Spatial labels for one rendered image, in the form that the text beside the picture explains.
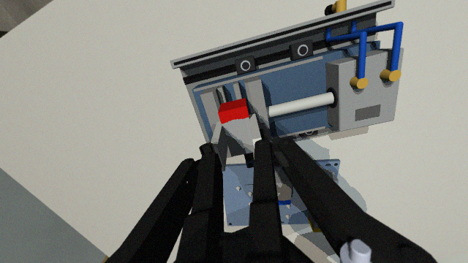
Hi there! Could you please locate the grey block with yellow end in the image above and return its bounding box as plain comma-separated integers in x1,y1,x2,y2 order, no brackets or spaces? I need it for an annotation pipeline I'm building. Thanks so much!
308,212,322,232

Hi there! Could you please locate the grey block with green end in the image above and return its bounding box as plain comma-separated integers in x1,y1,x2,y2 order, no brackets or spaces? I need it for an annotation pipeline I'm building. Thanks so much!
323,169,339,185

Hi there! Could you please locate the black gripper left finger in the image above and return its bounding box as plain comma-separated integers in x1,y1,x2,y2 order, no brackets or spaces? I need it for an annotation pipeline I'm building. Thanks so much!
104,121,228,263

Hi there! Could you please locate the grey block with red end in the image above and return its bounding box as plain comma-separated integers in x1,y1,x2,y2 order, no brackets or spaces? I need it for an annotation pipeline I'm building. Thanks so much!
218,98,254,156

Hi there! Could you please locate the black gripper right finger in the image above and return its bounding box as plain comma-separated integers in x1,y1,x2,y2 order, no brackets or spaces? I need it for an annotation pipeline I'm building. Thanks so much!
245,114,438,263

